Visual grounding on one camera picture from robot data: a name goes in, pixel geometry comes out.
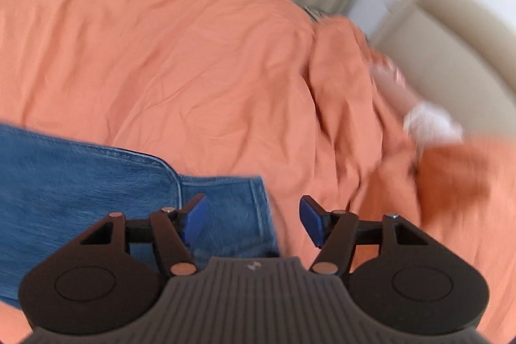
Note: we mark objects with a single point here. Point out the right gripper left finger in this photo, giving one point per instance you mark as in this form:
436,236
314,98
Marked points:
174,232

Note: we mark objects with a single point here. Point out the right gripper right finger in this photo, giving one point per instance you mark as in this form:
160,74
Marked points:
333,233

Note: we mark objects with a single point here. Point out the blue denim jeans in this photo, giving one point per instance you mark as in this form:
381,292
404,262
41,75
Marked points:
53,189

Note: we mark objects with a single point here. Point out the orange crumpled duvet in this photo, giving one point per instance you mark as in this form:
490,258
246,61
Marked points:
461,192

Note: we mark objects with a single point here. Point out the white patterned pillow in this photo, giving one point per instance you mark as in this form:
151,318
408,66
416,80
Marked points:
427,124

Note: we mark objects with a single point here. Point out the orange bed sheet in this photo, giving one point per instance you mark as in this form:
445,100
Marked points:
213,87

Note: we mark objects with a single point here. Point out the beige padded headboard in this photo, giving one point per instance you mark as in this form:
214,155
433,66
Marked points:
458,55

